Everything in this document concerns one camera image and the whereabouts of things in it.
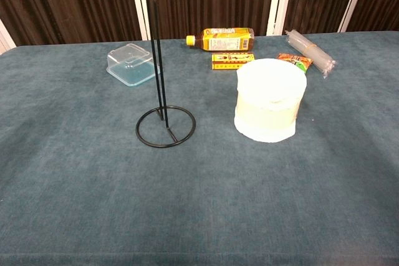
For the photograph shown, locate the yellow rectangular carton box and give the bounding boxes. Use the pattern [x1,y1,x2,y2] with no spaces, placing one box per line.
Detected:
[211,52,256,71]

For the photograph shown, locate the blue-grey tablecloth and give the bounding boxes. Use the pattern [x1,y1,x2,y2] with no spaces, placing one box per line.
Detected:
[0,31,399,266]

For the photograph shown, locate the dark brown pleated curtain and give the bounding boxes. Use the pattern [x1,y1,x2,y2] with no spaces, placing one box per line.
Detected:
[0,0,399,47]

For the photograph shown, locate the amber tea bottle yellow cap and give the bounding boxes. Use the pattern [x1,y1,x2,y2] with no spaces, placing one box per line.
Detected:
[186,27,255,52]

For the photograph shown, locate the black metal paper holder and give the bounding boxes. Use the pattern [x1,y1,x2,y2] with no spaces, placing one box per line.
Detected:
[135,0,197,148]

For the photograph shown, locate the white paper towel roll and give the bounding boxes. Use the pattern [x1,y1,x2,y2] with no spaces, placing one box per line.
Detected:
[233,58,308,143]

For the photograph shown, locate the green orange snack bag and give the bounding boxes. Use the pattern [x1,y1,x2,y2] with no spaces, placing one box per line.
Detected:
[277,53,314,75]

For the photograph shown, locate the clear plastic food container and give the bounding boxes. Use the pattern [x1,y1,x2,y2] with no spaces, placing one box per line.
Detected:
[106,43,161,87]

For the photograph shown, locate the clear plastic cup sleeve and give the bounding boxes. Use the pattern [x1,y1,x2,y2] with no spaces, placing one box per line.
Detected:
[284,29,337,79]

